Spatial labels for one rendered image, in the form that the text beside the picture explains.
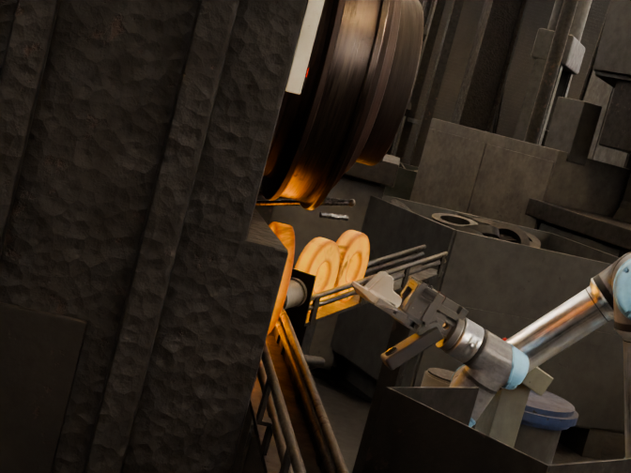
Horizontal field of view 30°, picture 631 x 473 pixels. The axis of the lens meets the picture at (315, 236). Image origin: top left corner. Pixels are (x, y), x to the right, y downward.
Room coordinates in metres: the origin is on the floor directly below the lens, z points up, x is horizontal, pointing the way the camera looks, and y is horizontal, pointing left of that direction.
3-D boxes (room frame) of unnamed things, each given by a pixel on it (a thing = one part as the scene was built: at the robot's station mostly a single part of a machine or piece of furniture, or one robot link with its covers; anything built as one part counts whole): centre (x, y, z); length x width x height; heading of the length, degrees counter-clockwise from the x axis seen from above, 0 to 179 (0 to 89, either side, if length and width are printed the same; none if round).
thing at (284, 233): (1.93, 0.06, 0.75); 0.18 x 0.03 x 0.18; 12
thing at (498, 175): (6.31, -0.95, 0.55); 1.10 x 0.53 x 1.10; 31
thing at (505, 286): (4.58, -0.73, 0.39); 1.03 x 0.83 x 0.77; 116
